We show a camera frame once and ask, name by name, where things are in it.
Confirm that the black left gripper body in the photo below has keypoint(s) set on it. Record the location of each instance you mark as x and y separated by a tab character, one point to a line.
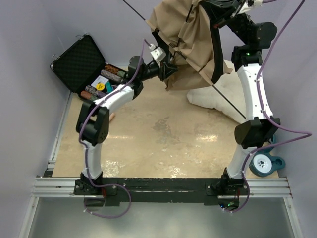
152	71

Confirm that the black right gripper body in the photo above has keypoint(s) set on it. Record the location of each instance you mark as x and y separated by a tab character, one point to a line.
238	26

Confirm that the beige fabric pet tent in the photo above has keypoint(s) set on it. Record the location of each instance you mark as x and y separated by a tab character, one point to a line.
204	64

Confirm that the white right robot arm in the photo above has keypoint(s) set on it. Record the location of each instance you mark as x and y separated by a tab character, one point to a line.
260	124

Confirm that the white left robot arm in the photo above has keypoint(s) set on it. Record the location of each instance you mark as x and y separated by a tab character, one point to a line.
93	122

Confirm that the green chip stack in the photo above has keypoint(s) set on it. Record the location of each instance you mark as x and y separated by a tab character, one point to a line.
123	74

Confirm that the brown chip stack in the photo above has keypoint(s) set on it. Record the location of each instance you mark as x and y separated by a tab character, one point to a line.
111	69

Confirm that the grey chip stack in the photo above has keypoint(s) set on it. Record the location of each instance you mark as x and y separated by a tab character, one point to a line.
115	78

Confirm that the yellow round sticker card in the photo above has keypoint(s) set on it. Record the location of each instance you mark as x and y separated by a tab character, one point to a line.
100	86

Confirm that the white fluffy pillow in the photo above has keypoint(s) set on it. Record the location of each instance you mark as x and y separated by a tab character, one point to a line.
225	96

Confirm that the black poker chip case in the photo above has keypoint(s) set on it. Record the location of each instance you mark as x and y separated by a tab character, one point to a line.
79	69

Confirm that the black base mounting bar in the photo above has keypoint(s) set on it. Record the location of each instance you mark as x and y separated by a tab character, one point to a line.
161	190

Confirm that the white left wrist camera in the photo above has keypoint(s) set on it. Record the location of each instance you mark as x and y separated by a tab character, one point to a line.
157	53

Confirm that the beige wooden handle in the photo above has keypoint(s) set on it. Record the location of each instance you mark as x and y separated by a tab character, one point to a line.
111	117

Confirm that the aluminium frame rail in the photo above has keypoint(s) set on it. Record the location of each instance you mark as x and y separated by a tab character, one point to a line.
159	161

